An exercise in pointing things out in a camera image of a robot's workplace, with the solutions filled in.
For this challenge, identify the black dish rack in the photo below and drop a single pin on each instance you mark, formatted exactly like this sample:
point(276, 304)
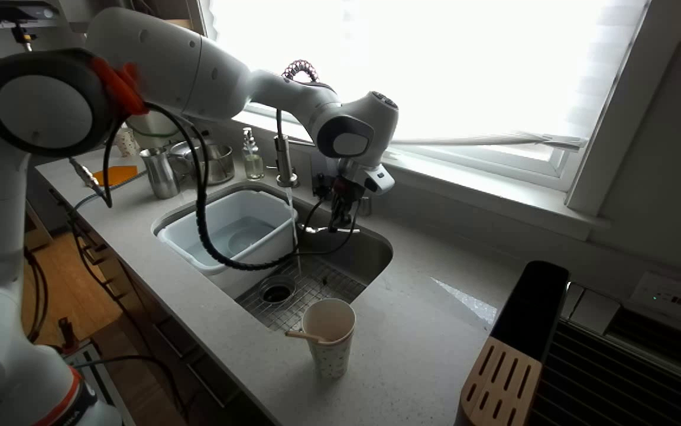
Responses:
point(590, 381)

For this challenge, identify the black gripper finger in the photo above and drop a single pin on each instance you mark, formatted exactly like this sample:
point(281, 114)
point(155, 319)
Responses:
point(339, 220)

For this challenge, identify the silver spoon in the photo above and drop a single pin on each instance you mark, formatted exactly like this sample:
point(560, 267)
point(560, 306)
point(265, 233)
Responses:
point(308, 229)

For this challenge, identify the metal canister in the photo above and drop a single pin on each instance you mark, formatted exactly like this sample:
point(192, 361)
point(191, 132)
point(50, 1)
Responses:
point(217, 164)

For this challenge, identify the white plastic dish tub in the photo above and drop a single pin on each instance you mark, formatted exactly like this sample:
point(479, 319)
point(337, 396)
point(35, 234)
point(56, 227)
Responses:
point(246, 226)

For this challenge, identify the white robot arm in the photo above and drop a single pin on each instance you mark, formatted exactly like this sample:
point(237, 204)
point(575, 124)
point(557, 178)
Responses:
point(65, 103)

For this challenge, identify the paper cup with stick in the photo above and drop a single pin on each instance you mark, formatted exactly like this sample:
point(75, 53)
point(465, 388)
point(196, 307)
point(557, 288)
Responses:
point(327, 327)

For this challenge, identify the metal cup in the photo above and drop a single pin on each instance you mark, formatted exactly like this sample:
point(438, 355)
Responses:
point(162, 175)

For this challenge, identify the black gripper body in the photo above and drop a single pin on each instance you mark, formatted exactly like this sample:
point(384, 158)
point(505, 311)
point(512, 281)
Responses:
point(347, 191)

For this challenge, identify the wooden knife block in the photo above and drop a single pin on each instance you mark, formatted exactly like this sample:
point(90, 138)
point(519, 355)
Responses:
point(505, 376)

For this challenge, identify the white wall outlet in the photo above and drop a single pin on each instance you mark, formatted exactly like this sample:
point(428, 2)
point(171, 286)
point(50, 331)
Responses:
point(659, 294)

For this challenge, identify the orange sponge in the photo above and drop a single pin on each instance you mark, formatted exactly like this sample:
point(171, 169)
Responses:
point(114, 175)

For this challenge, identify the chrome spring faucet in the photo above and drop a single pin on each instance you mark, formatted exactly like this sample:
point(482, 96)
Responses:
point(285, 169)

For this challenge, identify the stainless steel sink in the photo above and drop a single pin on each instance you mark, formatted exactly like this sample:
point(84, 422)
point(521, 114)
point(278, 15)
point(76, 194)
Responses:
point(318, 267)

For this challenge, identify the clear soap bottle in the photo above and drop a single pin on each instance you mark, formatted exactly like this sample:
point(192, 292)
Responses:
point(251, 156)

